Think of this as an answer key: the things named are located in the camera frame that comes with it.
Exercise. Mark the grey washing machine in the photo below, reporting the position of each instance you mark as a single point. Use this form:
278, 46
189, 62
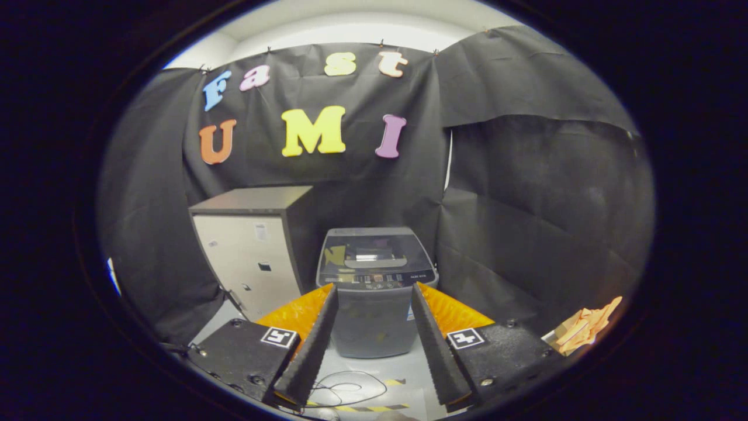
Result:
374, 327

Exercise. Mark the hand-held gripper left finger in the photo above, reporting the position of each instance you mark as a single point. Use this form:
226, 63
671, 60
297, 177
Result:
312, 351

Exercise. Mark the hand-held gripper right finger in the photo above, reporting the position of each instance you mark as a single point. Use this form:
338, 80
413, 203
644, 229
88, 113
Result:
435, 345

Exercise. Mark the white and blue object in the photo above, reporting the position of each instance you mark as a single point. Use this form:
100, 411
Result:
114, 278

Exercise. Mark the orange cloth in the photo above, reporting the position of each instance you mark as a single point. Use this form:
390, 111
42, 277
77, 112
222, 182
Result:
590, 327

